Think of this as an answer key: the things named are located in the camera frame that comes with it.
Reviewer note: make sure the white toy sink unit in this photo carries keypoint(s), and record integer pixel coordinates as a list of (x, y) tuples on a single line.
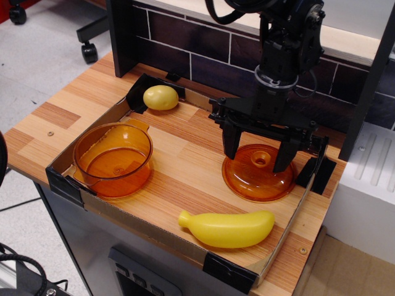
[(361, 213)]

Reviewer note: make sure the yellow toy banana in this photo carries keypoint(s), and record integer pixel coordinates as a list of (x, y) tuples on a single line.
[(229, 231)]

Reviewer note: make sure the toy oven control panel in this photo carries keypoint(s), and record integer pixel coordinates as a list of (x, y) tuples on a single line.
[(135, 279)]

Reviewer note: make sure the cardboard fence with black tape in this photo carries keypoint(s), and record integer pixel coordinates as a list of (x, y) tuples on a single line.
[(186, 175)]

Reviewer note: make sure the yellow toy potato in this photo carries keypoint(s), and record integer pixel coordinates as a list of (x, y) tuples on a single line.
[(160, 98)]

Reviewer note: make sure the black office chair base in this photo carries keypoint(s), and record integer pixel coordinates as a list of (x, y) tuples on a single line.
[(88, 32)]

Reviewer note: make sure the black vertical post left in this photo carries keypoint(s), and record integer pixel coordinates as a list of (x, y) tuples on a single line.
[(122, 27)]

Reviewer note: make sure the black vertical post right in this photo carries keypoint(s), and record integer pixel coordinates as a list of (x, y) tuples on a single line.
[(367, 94)]

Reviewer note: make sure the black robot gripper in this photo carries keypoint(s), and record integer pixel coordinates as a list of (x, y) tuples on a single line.
[(266, 113)]

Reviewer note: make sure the orange transparent plastic pot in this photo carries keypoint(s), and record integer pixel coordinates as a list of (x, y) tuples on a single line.
[(113, 160)]

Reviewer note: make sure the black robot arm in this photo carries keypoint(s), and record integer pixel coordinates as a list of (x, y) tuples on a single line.
[(290, 40)]

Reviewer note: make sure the black vertical post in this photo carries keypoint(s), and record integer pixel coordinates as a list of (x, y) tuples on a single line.
[(367, 94), (122, 27)]

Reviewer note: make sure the orange transparent pot lid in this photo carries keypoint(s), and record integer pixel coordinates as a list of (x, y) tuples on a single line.
[(250, 174)]

